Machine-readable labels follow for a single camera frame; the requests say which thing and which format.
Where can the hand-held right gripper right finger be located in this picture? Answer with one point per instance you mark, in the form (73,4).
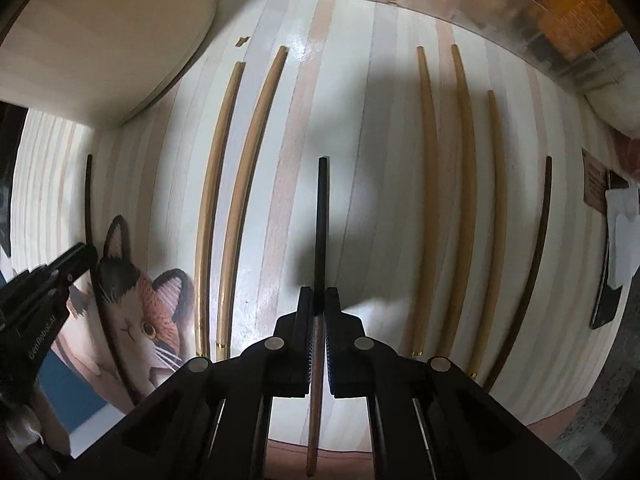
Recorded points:
(345,365)

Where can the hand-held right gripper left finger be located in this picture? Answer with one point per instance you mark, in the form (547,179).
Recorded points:
(292,360)

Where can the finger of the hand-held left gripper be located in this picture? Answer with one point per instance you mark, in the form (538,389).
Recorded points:
(75,256)

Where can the dark chopstick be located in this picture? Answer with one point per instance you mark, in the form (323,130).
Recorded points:
(88,200)
(542,230)
(322,220)

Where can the light wooden chopstick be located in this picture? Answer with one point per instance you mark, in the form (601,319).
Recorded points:
(500,210)
(214,175)
(238,210)
(432,185)
(469,175)

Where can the cream utensil holder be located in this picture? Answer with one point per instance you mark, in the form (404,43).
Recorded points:
(100,35)

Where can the striped cat print tablecloth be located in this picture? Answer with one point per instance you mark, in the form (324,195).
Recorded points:
(360,110)

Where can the black phone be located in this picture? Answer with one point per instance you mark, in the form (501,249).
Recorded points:
(602,305)

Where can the white paper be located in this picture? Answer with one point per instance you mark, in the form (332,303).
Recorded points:
(625,240)

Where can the brown card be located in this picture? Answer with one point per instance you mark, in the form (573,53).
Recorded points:
(595,180)

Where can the orange packet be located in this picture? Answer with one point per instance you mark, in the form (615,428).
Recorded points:
(575,5)

